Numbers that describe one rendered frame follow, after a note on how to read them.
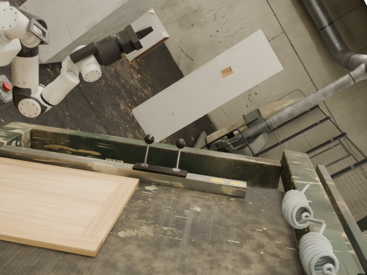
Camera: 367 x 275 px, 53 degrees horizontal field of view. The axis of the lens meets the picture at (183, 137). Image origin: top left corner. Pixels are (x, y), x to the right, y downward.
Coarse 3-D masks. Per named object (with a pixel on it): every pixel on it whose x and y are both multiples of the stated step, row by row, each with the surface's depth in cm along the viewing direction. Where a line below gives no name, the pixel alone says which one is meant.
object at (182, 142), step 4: (180, 140) 137; (184, 140) 138; (176, 144) 137; (180, 144) 136; (184, 144) 137; (180, 148) 138; (180, 152) 137; (176, 160) 137; (176, 164) 136; (176, 168) 136
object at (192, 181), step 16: (32, 160) 141; (48, 160) 140; (64, 160) 139; (80, 160) 139; (96, 160) 140; (128, 176) 137; (144, 176) 136; (160, 176) 135; (192, 176) 136; (208, 176) 137; (224, 192) 133; (240, 192) 132
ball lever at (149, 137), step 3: (147, 135) 138; (150, 135) 138; (144, 138) 139; (147, 138) 138; (150, 138) 138; (153, 138) 139; (147, 141) 138; (150, 141) 138; (153, 141) 139; (147, 144) 139; (147, 147) 138; (147, 150) 138; (147, 153) 138; (144, 159) 138; (144, 162) 137; (141, 165) 137; (144, 165) 137; (147, 165) 137
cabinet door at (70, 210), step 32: (0, 160) 137; (0, 192) 116; (32, 192) 118; (64, 192) 120; (96, 192) 122; (128, 192) 124; (0, 224) 100; (32, 224) 102; (64, 224) 103; (96, 224) 104
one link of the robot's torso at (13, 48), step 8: (0, 0) 105; (0, 8) 104; (16, 40) 110; (0, 48) 102; (8, 48) 106; (16, 48) 110; (0, 56) 104; (8, 56) 108; (0, 64) 107; (8, 64) 111
